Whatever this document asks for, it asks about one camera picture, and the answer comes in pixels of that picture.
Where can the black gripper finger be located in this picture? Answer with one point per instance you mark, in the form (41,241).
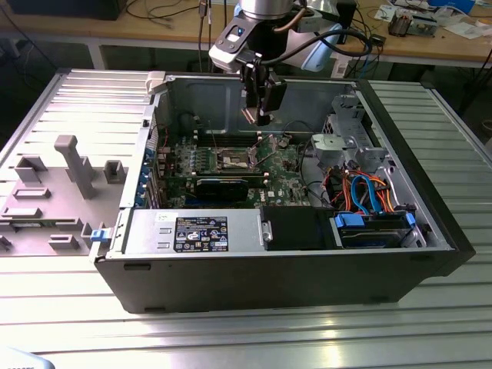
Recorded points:
(276,92)
(253,86)

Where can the silver CPU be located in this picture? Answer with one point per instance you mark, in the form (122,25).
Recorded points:
(249,114)

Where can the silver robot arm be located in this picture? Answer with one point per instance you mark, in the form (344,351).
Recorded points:
(265,7)

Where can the RAM slot with white clips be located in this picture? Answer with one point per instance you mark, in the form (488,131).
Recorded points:
(238,140)
(238,133)

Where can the CPU socket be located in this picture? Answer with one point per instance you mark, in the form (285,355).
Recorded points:
(230,157)

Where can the silver coin battery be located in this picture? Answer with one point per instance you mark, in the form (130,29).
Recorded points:
(283,143)

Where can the silver drive cage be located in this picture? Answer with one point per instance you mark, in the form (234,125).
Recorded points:
(334,144)

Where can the green motherboard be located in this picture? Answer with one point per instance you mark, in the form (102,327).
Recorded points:
(284,180)

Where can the green RAM stick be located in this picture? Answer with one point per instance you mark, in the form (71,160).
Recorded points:
(230,175)

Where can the black graphics card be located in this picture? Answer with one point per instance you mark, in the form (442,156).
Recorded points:
(221,190)

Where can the electronic device with coil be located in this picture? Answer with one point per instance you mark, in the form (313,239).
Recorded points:
(399,25)

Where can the black drive bay block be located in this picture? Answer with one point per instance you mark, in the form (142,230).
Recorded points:
(296,228)

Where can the hard disk in blue carrier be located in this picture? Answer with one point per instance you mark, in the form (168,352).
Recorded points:
(348,223)

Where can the wooden desk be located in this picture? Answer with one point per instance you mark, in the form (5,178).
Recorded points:
(96,28)

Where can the silver power supply unit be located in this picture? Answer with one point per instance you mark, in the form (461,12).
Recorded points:
(153,230)

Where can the blue box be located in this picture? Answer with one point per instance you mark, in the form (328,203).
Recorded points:
(453,4)

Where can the black PC case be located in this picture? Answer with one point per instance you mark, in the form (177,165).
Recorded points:
(269,284)

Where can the white papers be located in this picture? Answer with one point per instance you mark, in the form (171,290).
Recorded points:
(467,28)

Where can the black box on desk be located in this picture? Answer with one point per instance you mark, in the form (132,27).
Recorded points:
(65,9)

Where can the blue case latch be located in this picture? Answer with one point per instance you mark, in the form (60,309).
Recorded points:
(100,235)

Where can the grey parts rack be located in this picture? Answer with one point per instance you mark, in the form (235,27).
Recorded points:
(61,200)

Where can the white rounded object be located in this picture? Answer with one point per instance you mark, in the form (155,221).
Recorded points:
(23,361)

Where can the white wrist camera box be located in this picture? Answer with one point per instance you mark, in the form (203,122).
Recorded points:
(225,54)

